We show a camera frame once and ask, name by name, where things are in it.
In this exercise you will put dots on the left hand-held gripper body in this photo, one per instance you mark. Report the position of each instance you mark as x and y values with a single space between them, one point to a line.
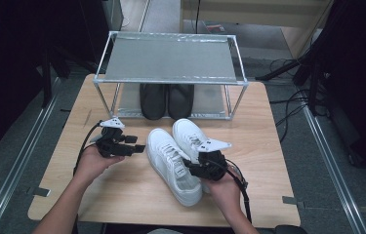
112 146

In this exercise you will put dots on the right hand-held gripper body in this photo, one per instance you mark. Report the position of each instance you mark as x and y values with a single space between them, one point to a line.
211 165

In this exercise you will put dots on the white sneaker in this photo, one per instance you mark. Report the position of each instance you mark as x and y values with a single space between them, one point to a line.
187 133
167 162

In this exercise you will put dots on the black slipper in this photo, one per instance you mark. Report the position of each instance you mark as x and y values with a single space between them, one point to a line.
180 100
153 100

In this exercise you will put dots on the metal two-tier shoe rack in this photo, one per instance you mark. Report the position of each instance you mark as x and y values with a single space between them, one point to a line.
170 58

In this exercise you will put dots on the person's left hand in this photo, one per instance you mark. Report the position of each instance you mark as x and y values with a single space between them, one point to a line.
91 164

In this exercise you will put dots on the person's right hand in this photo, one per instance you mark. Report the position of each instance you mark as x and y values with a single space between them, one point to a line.
224 193

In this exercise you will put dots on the grey tape tab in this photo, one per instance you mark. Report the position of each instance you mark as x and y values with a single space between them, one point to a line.
292 200
39 191

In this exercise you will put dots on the black metal stand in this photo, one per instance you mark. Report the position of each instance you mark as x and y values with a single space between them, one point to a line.
46 81

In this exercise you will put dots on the black tripod stand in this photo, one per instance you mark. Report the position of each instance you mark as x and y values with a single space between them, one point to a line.
284 68

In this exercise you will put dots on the grey metal case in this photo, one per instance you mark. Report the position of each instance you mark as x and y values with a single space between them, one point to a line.
113 14

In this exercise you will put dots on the black curtain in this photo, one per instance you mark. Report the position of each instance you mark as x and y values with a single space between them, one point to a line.
8 65
359 81

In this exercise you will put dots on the red item on floor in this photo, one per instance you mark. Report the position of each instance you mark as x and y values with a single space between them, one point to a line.
214 27

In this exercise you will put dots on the light wooden cabinet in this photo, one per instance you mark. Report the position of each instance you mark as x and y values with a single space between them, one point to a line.
235 13

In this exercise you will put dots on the metal floor rail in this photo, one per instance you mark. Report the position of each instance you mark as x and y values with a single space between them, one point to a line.
336 175
5 195
144 14

